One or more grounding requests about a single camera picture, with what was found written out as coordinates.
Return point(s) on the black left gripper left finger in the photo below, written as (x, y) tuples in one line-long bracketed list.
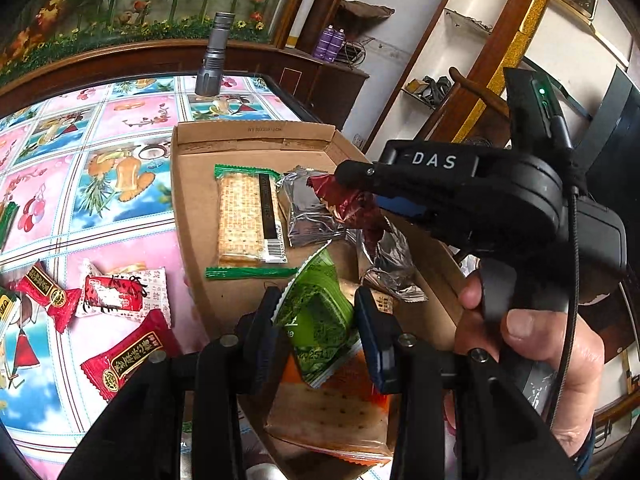
[(239, 362)]

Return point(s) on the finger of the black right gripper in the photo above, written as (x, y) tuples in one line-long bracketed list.
[(357, 176)]

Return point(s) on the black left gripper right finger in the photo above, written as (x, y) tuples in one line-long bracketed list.
[(397, 361)]

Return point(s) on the orange soda cracker packet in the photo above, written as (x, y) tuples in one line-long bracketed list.
[(346, 417)]

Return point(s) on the dark green pea packet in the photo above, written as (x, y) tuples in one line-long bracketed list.
[(318, 319)]

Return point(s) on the silver foil packet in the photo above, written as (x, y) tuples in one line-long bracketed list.
[(390, 269)]

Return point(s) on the green-ended cracker packet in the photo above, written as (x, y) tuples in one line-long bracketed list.
[(250, 239)]

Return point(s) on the dark red snack packet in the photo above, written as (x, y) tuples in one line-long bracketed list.
[(352, 208)]

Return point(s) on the green original pea packet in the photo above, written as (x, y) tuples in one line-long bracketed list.
[(9, 307)]

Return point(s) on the green garlic pea packet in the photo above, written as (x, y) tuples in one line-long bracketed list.
[(8, 214)]

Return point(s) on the person's right hand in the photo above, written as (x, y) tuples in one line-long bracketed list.
[(539, 336)]

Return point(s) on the purple bottles on shelf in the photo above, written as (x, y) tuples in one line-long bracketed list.
[(330, 42)]

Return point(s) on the red candy packet lower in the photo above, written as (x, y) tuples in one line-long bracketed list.
[(109, 370)]

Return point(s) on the red white candy packet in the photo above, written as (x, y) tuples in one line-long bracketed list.
[(131, 294)]

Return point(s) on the cardboard box tray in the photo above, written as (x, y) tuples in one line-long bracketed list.
[(197, 147)]

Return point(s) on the grey flashlight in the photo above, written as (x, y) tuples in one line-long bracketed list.
[(209, 77)]

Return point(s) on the floral patterned tablecloth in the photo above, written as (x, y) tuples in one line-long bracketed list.
[(89, 172)]

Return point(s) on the flower painting wooden frame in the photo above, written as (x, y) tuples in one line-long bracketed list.
[(37, 33)]

